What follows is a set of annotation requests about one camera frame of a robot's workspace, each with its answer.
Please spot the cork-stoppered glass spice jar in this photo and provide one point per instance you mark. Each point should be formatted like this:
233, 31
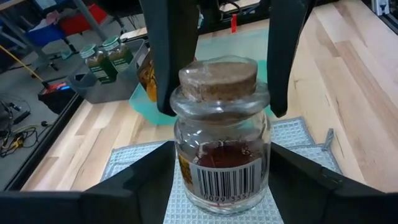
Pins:
217, 174

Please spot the red and black toolbox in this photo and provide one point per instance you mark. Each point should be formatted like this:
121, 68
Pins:
56, 99

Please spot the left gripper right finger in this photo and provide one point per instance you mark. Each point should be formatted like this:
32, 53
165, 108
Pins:
329, 205

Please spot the metal rolling cart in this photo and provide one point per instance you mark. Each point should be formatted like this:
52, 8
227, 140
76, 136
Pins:
90, 21

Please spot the blue storage bin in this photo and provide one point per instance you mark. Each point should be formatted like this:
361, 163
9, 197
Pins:
43, 35

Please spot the grey plastic bin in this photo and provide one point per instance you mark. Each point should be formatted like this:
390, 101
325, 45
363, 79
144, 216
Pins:
118, 90

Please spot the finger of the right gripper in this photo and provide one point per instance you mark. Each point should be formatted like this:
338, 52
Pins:
174, 46
286, 46

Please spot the green-lid spice jar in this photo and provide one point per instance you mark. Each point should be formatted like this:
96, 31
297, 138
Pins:
122, 59
99, 68

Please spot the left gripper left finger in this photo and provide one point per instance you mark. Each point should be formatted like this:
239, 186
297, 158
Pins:
93, 207

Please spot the red storage bin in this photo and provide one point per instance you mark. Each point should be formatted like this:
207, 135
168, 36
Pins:
81, 20

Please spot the grey waffle dish cloth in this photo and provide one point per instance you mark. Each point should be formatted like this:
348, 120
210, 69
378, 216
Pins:
295, 133

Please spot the green translucent mat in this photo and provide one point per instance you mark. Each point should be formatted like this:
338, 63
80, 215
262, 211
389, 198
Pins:
242, 43

